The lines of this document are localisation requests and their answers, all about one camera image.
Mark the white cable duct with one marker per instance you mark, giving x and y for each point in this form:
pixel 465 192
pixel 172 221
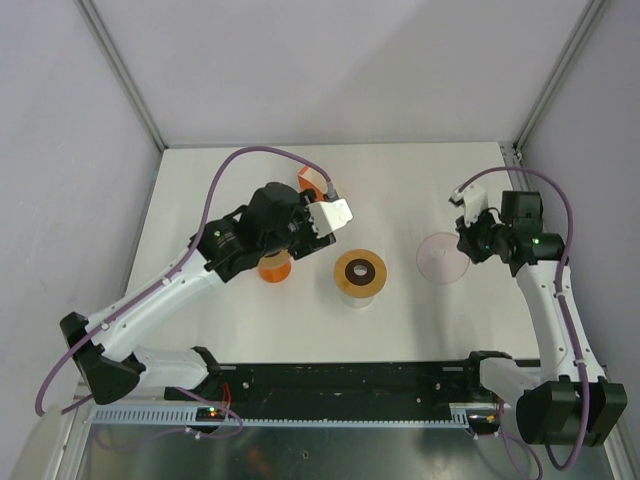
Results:
pixel 453 416

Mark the orange glass carafe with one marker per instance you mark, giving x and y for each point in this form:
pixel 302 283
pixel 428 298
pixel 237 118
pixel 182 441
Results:
pixel 274 273

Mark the aluminium frame post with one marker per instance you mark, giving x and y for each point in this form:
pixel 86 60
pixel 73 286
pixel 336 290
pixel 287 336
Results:
pixel 105 41
pixel 578 38

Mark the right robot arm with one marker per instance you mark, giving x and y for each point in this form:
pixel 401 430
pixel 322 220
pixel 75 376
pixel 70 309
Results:
pixel 570 401

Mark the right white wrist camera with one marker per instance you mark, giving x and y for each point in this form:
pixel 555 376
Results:
pixel 473 199

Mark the aluminium frame post left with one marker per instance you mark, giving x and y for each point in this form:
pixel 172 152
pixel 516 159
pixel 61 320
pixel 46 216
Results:
pixel 105 41

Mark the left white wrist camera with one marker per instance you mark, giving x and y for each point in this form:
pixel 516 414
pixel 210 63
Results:
pixel 328 217

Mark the clear glass carafe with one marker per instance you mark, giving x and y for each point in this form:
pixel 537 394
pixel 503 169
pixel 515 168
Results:
pixel 356 302

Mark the aluminium frame post right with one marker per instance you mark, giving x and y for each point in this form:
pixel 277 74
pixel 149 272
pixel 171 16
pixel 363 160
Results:
pixel 578 38

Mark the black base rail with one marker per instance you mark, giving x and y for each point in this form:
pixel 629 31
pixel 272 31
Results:
pixel 347 390

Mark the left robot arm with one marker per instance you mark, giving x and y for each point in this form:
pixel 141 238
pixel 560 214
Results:
pixel 106 345

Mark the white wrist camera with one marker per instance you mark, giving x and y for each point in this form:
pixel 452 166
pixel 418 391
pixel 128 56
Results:
pixel 473 199
pixel 328 217

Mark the orange coffee filter box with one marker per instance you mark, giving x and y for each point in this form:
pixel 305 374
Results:
pixel 310 179

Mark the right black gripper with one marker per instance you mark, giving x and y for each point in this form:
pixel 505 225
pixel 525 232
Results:
pixel 466 242

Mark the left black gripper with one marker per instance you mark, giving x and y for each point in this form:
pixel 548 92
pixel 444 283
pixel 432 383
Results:
pixel 310 241

